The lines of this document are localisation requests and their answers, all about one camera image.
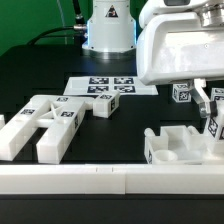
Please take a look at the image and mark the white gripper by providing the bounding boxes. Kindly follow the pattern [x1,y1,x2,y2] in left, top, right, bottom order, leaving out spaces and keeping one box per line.
[136,12,224,118]

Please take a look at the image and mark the white chair seat part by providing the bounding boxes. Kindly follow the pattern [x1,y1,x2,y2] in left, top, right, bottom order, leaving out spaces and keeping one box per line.
[144,126,224,165]

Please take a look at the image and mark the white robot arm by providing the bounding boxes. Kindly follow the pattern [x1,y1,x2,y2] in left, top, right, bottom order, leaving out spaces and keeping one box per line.
[83,0,224,117]

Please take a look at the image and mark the white part left edge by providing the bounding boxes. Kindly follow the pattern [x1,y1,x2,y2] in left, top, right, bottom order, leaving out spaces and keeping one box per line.
[0,115,5,130]

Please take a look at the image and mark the white marker base plate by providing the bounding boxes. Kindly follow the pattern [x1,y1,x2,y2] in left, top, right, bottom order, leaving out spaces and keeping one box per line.
[64,76,158,95]

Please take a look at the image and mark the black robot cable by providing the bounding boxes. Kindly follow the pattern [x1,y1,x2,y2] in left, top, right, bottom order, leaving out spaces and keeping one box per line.
[27,0,88,46]

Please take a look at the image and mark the white chair back frame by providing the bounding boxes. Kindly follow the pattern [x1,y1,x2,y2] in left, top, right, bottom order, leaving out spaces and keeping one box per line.
[0,95,94,164]

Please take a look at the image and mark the white front barrier rail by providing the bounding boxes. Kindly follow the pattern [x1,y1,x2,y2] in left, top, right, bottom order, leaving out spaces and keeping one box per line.
[0,164,224,194]

